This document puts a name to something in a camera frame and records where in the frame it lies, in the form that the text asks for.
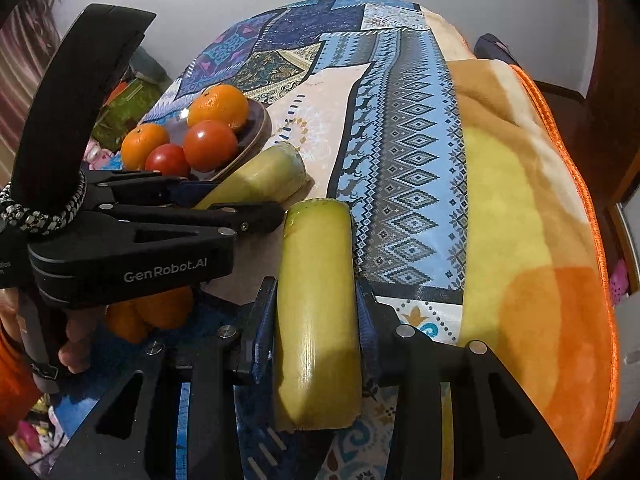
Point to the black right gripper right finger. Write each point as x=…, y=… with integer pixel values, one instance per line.
x=459, y=412

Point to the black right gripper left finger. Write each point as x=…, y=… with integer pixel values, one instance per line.
x=165, y=409

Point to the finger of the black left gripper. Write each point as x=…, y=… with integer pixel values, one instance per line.
x=242, y=218
x=143, y=188

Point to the large orange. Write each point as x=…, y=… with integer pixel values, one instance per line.
x=221, y=102
x=139, y=143

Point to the red tomato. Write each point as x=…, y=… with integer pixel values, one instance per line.
x=209, y=145
x=168, y=159

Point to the small mandarin orange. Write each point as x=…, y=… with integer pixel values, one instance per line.
x=124, y=321
x=166, y=310

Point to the yellow green sugarcane piece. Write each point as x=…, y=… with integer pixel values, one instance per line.
x=316, y=356

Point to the left hand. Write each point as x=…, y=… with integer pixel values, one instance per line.
x=75, y=354

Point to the pink plush toy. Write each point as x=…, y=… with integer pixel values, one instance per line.
x=95, y=156

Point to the dark purple round plate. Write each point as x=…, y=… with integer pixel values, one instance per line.
x=251, y=138

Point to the orange yellow fleece blanket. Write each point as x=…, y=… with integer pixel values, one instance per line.
x=536, y=287

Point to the patchwork patterned bedspread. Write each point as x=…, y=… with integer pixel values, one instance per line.
x=361, y=90

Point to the brown wooden door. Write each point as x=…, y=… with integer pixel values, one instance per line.
x=613, y=96

